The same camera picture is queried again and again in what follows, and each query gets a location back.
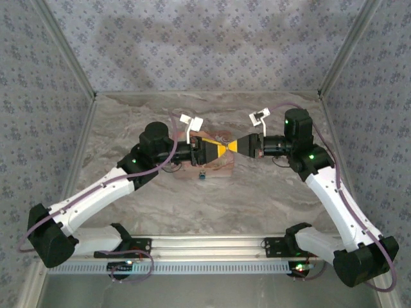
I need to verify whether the pink illustrated diary book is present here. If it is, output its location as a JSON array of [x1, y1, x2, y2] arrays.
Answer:
[[171, 129, 236, 179]]

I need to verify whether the right black controller board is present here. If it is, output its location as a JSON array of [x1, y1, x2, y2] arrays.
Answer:
[[288, 261, 311, 278]]

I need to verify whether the black controller board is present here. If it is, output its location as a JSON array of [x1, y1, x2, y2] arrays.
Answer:
[[107, 261, 135, 279], [288, 261, 311, 278]]

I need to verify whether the left black controller board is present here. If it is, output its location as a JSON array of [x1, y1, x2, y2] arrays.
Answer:
[[107, 261, 135, 279]]

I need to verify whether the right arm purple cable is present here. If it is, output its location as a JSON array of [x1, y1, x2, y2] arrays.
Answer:
[[269, 101, 398, 293]]

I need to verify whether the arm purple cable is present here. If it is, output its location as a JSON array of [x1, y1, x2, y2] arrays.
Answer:
[[16, 111, 179, 254], [269, 101, 398, 293]]

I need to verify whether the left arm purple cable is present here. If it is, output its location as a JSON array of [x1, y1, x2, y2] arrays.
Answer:
[[16, 111, 179, 254]]

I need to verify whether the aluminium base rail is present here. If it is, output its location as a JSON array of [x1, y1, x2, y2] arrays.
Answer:
[[73, 235, 341, 259]]

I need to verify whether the aluminium frame post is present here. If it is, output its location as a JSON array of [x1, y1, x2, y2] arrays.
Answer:
[[317, 0, 383, 97], [31, 0, 98, 99]]

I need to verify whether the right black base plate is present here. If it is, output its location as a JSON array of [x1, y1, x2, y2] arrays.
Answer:
[[264, 236, 323, 259]]

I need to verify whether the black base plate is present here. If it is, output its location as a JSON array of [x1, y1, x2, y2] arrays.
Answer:
[[264, 236, 323, 259], [93, 237, 153, 259]]

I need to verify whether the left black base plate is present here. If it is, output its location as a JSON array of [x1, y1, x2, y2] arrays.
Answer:
[[93, 237, 153, 259]]

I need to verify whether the white slotted cable duct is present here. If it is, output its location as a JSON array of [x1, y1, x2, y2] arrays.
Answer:
[[47, 261, 293, 276]]

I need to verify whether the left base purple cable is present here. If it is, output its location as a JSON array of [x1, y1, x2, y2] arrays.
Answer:
[[108, 249, 155, 285]]

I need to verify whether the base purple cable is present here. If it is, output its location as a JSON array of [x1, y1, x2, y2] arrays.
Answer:
[[108, 249, 155, 285], [292, 255, 328, 282]]

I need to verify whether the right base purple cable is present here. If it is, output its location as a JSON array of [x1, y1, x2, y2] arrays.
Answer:
[[292, 255, 328, 282]]

